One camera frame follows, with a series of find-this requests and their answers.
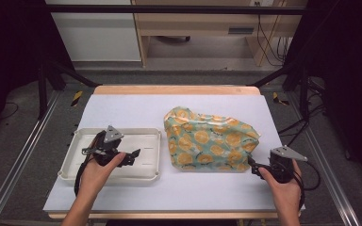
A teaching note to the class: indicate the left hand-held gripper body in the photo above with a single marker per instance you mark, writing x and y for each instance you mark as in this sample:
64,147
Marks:
105,150

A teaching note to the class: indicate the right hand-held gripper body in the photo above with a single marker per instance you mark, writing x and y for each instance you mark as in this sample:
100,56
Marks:
281,168

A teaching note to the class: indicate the white plastic tray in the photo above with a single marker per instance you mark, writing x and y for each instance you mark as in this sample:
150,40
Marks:
144,142

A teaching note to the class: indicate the orange-print fabric bag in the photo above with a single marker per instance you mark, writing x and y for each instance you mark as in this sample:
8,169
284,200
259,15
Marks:
210,141

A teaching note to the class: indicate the person's right hand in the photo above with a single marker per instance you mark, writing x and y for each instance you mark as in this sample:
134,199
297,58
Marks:
284,193

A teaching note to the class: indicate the person's left hand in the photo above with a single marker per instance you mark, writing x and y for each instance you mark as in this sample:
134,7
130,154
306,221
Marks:
95,175

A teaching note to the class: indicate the white table mat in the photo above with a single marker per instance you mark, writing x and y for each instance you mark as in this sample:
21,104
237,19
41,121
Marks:
157,109

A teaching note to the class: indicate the yellow-black tape marker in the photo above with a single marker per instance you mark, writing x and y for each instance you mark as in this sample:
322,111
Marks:
276,98
77,98

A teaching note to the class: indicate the wooden table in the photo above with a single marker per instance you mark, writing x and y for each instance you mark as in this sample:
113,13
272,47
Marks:
176,90

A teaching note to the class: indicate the black metal stand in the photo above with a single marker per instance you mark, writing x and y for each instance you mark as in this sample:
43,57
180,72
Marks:
303,94
42,94

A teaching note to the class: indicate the white cabinet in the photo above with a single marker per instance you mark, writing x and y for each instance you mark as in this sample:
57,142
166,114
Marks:
97,37

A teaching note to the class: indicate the grey desk label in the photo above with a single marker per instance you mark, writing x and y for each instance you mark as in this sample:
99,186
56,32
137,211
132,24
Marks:
240,30

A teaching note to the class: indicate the light wooden desk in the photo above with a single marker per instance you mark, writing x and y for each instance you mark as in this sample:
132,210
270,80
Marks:
194,23

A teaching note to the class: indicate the black horizontal bar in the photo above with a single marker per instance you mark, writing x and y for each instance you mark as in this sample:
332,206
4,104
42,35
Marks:
169,9

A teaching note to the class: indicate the aluminium floor rail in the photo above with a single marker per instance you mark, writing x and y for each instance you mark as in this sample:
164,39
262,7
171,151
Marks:
323,163
22,150

